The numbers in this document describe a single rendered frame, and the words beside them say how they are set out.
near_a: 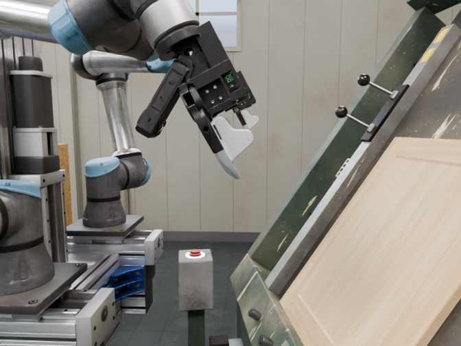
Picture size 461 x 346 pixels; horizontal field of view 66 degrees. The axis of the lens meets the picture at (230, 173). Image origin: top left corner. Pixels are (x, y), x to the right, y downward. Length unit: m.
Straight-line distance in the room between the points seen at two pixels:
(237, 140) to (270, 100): 3.71
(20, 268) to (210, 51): 0.62
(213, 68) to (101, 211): 0.91
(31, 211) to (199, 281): 0.63
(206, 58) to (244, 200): 3.81
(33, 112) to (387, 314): 0.98
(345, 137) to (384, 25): 3.30
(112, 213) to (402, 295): 0.94
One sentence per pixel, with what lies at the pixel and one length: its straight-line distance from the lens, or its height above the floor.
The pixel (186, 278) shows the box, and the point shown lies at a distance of 1.27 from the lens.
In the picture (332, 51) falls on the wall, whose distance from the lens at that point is 4.36.
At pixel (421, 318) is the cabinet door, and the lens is 0.71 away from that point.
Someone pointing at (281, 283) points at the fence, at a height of 0.92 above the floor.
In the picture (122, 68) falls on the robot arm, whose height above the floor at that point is 1.57.
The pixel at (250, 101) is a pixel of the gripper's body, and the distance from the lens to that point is 1.15.
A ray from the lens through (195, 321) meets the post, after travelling 1.37.
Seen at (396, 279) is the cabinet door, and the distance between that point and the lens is 0.79.
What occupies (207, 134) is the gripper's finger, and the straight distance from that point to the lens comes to 0.47.
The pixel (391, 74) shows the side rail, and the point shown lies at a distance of 1.45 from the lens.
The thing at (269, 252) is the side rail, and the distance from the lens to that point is 1.34.
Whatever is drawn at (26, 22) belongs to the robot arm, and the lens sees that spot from 0.81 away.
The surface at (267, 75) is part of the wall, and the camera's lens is 4.22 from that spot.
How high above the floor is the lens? 1.38
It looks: 7 degrees down
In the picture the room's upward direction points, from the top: straight up
